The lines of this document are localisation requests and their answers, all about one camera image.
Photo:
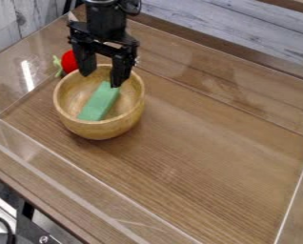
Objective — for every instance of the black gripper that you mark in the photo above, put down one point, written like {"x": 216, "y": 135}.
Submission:
{"x": 101, "y": 35}

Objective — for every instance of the green rectangular block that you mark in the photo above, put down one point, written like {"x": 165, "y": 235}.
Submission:
{"x": 99, "y": 103}

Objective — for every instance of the brown wooden bowl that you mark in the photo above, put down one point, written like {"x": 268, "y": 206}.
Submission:
{"x": 72, "y": 93}

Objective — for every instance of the red plush tomato toy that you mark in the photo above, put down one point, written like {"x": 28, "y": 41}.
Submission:
{"x": 64, "y": 63}

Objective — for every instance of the clear acrylic corner bracket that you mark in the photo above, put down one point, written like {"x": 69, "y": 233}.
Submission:
{"x": 76, "y": 17}

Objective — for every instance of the black table leg bracket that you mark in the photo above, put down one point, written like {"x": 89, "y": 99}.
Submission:
{"x": 28, "y": 232}

